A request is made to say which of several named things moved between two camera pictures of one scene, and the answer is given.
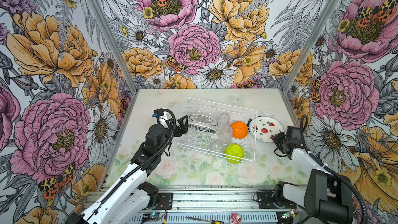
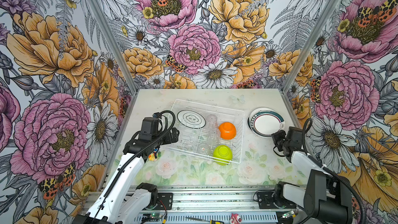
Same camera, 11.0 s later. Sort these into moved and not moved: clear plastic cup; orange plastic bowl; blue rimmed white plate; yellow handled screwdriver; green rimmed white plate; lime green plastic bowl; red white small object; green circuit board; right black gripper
Moved: green rimmed white plate; orange plastic bowl; blue rimmed white plate; lime green plastic bowl; clear plastic cup
Not moved: green circuit board; red white small object; right black gripper; yellow handled screwdriver
